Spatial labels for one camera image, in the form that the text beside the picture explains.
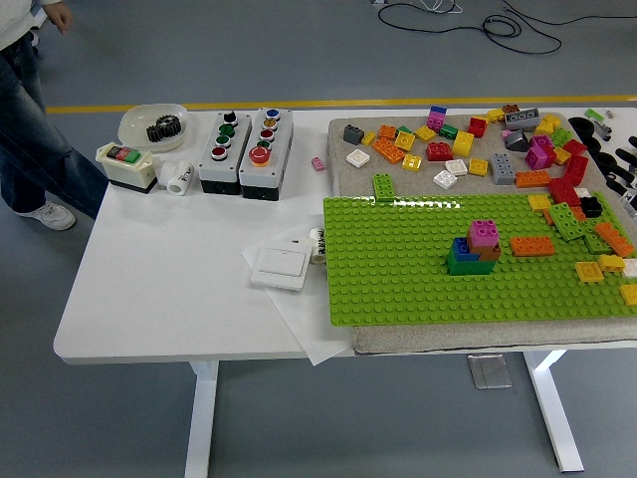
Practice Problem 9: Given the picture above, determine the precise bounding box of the person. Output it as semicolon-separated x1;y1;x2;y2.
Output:
0;0;109;232

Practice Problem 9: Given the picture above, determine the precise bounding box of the dark green brick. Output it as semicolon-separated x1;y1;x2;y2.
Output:
446;248;496;277

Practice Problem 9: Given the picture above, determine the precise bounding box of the metal floor plate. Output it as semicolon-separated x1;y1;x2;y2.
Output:
467;353;514;390

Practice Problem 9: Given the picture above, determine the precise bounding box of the white pipe coupling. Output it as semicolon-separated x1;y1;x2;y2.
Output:
308;226;327;266

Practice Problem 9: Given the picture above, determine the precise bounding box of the white floor cable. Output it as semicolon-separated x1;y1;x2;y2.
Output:
370;0;467;15

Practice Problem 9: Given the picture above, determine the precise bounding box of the white paper sheet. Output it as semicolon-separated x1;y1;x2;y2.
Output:
242;213;357;368

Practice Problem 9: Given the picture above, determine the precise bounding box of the white wall switch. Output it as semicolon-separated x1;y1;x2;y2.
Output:
250;246;310;292

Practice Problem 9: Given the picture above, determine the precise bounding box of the yellow curved brick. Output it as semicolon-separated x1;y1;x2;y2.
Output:
451;130;476;158

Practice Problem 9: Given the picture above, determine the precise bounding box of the green two-by-four brick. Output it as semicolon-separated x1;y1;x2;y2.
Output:
546;201;591;243

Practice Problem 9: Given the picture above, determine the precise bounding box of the beige red-green switch box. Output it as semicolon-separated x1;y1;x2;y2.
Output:
95;141;155;195

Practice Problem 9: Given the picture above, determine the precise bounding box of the red two-by-four brick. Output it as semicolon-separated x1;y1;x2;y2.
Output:
563;154;590;187

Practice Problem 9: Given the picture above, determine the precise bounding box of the white table leg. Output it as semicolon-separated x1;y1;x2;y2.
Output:
183;360;220;478
522;350;586;473

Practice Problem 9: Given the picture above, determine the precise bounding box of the grey-brown mat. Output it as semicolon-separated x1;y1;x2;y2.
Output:
326;113;637;356

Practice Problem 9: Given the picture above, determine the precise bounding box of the black handle part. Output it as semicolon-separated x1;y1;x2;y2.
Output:
614;146;637;173

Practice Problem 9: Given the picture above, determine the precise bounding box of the green studded baseplate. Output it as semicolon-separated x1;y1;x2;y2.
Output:
322;191;637;329

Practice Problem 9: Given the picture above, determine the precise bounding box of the white pipe tee fitting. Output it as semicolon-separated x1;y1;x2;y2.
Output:
157;158;195;196

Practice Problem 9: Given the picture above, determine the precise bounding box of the grey four-button control box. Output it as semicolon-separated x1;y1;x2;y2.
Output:
197;110;253;195

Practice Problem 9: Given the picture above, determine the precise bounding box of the large red brick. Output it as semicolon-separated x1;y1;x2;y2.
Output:
546;176;581;208

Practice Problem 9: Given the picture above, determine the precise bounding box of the magenta two-by-two brick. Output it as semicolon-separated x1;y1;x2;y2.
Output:
467;219;501;250

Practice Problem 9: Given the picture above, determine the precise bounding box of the white plastic bowl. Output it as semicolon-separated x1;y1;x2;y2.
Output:
117;103;191;153

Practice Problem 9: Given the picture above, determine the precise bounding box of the person's right hand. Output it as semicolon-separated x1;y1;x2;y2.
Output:
41;1;75;36

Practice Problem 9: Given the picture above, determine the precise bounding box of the grey emergency-stop control box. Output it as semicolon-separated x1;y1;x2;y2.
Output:
238;107;295;202

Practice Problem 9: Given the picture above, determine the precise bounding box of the green two-by-three plate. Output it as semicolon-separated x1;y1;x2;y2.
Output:
372;172;396;203

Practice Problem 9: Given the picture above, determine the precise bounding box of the grey brick with holes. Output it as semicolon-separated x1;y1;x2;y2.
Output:
505;108;540;132

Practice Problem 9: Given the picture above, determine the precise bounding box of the black floor cable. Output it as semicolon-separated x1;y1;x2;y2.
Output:
501;0;637;33
376;2;563;56

